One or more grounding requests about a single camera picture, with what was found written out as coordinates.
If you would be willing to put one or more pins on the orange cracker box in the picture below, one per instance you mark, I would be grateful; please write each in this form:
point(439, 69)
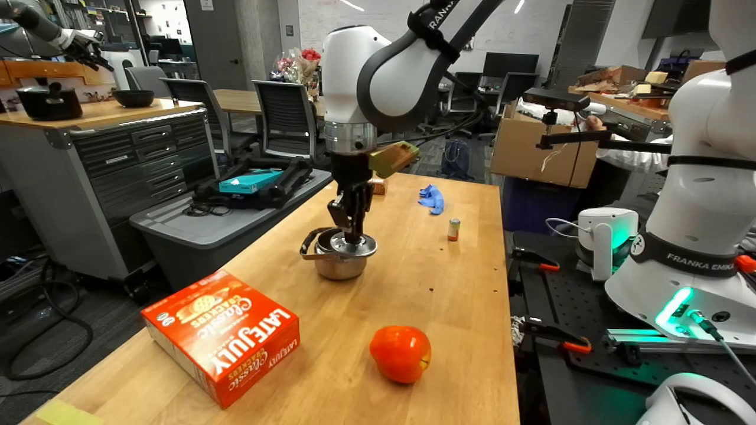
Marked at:
point(228, 338)

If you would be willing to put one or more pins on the silver teapot lid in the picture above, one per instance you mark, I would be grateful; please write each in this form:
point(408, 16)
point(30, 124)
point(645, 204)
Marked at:
point(364, 250)

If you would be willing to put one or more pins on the dark computer monitor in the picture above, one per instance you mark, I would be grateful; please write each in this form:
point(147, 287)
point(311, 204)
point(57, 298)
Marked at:
point(512, 65)

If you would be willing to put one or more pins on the black orange bar clamp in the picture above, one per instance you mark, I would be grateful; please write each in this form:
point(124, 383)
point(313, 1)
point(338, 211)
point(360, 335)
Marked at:
point(534, 260)
point(556, 337)

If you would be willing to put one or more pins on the aluminum extrusion bar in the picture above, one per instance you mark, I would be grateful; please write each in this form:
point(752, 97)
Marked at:
point(638, 337)

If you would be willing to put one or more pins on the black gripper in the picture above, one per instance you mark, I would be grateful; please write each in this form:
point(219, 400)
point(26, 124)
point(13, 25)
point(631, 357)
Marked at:
point(350, 169)

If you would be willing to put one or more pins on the gray plastic tote bin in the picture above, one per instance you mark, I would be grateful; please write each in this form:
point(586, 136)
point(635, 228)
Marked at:
point(205, 237)

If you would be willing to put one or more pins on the red orange tomato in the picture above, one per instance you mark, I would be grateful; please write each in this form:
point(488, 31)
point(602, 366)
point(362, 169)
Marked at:
point(401, 356)

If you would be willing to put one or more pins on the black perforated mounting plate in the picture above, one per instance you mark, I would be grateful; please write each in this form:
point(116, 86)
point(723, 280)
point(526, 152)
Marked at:
point(567, 298)

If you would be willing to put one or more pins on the stainless steel teapot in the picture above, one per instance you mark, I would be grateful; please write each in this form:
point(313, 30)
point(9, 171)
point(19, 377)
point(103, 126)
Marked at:
point(344, 271)

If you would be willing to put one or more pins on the gray background robot arm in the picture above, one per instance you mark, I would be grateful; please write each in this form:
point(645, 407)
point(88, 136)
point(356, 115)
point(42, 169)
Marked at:
point(38, 25)

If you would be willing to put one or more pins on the gray drawer cabinet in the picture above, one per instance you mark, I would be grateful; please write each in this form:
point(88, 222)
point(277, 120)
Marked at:
point(119, 174)

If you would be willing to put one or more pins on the gray office chair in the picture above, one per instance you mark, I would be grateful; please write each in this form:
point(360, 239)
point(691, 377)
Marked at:
point(193, 90)
point(284, 120)

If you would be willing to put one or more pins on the large cardboard box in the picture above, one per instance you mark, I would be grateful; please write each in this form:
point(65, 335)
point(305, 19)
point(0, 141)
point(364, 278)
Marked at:
point(534, 154)

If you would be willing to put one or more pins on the brown sauce bottle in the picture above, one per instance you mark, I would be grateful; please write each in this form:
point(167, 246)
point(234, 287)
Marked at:
point(380, 188)

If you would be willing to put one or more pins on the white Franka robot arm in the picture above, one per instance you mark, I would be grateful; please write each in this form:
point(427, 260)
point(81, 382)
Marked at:
point(350, 71)

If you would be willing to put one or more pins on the blue nitrile glove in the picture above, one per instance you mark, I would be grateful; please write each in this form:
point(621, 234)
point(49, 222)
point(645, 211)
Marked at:
point(432, 200)

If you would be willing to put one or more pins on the black bowl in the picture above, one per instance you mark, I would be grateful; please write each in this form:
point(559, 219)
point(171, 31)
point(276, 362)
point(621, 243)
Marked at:
point(133, 97)

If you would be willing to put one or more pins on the yellow sponge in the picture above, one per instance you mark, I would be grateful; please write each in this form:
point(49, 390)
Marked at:
point(67, 415)

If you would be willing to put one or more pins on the white device with green light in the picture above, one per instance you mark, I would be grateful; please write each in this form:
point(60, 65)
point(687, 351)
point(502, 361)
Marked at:
point(602, 237)

